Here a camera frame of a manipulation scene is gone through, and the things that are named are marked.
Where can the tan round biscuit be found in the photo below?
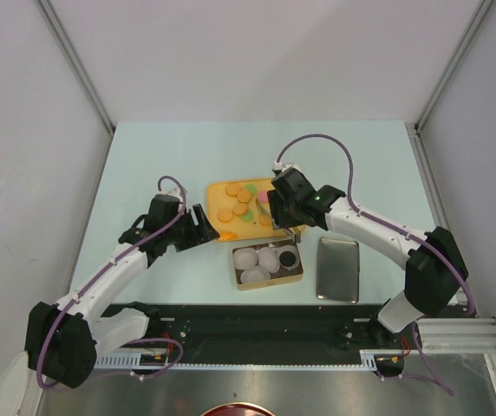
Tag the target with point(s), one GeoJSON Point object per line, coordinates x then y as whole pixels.
{"type": "Point", "coordinates": [264, 220]}
{"type": "Point", "coordinates": [225, 215]}
{"type": "Point", "coordinates": [233, 189]}
{"type": "Point", "coordinates": [240, 209]}
{"type": "Point", "coordinates": [244, 196]}

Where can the yellow plastic tray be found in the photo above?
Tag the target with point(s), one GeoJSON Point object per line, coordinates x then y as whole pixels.
{"type": "Point", "coordinates": [216, 198]}

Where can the silver tin lid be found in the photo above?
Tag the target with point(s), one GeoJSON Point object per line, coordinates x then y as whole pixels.
{"type": "Point", "coordinates": [338, 270]}

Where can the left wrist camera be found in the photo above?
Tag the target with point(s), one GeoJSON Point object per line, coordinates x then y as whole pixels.
{"type": "Point", "coordinates": [176, 192]}

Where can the aluminium frame post right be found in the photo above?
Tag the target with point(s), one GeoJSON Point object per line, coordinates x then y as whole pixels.
{"type": "Point", "coordinates": [455, 60]}

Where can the white paper cupcake liner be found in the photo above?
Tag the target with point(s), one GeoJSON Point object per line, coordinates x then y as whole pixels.
{"type": "Point", "coordinates": [289, 248]}
{"type": "Point", "coordinates": [245, 258]}
{"type": "Point", "coordinates": [268, 259]}
{"type": "Point", "coordinates": [255, 274]}

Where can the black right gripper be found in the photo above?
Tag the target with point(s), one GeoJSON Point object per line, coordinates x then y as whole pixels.
{"type": "Point", "coordinates": [276, 201]}

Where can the green sandwich cookie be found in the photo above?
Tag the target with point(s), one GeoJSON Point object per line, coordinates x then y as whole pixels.
{"type": "Point", "coordinates": [247, 216]}
{"type": "Point", "coordinates": [251, 188]}

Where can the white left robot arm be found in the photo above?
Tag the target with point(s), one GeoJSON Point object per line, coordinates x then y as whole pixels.
{"type": "Point", "coordinates": [65, 339]}

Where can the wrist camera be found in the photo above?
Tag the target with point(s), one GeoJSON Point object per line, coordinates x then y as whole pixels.
{"type": "Point", "coordinates": [176, 192]}
{"type": "Point", "coordinates": [279, 167]}

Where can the aluminium frame post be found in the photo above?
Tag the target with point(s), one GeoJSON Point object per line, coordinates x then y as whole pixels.
{"type": "Point", "coordinates": [70, 54]}
{"type": "Point", "coordinates": [455, 60]}

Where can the black sandwich cookie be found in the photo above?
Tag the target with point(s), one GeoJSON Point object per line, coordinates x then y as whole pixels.
{"type": "Point", "coordinates": [288, 260]}

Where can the red round object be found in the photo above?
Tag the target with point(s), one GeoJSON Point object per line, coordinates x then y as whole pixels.
{"type": "Point", "coordinates": [238, 409]}

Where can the pink sandwich cookie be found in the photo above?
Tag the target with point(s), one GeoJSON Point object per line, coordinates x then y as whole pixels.
{"type": "Point", "coordinates": [262, 197]}

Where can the yellow cookie tin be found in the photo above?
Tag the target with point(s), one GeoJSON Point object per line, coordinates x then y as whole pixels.
{"type": "Point", "coordinates": [280, 278]}

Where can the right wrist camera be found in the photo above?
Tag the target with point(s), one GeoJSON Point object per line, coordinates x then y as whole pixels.
{"type": "Point", "coordinates": [279, 167]}

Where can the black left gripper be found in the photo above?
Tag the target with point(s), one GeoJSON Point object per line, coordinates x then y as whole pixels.
{"type": "Point", "coordinates": [196, 237]}

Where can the aluminium frame post left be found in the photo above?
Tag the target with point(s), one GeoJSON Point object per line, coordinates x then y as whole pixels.
{"type": "Point", "coordinates": [70, 54]}

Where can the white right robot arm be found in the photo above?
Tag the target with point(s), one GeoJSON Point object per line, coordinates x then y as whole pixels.
{"type": "Point", "coordinates": [434, 269]}

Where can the orange fish shaped cookie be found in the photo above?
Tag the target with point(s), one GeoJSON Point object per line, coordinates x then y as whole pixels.
{"type": "Point", "coordinates": [227, 236]}

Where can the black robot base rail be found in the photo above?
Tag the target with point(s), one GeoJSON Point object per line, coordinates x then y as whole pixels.
{"type": "Point", "coordinates": [275, 334]}

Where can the white cable duct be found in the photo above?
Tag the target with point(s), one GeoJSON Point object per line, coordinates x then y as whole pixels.
{"type": "Point", "coordinates": [154, 359]}

